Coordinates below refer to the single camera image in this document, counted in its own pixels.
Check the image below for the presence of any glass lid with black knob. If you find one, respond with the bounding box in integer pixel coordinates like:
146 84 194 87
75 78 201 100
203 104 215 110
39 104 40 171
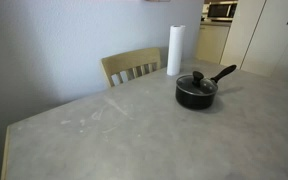
176 70 219 96

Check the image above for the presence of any wooden slatted chair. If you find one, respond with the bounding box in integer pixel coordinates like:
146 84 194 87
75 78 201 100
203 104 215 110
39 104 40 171
100 47 162 88

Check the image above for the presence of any white paper towel roll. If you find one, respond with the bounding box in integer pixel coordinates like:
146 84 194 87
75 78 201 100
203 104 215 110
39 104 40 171
166 24 187 77

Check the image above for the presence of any beige low counter cabinet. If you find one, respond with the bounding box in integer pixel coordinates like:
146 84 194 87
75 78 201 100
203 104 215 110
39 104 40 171
194 22 231 65

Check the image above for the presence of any silver microwave oven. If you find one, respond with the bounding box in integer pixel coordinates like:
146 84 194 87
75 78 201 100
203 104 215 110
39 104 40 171
206 0 238 20

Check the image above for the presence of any black saucepan with handle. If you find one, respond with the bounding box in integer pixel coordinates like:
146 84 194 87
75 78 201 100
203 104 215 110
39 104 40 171
175 64 238 110

